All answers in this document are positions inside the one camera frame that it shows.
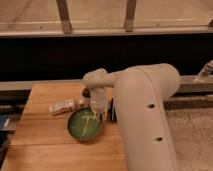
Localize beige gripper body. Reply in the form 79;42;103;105
90;87;109;114

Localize green ceramic bowl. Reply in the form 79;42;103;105
67;107;102;141

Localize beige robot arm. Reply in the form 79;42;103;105
83;63;180;171

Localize black striped object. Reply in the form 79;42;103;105
110;99;117;122

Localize small round white object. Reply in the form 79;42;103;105
78;99;84;106

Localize white patterned box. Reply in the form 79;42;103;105
49;99;75;116

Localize grey fixture at right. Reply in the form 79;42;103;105
195;60;213;82

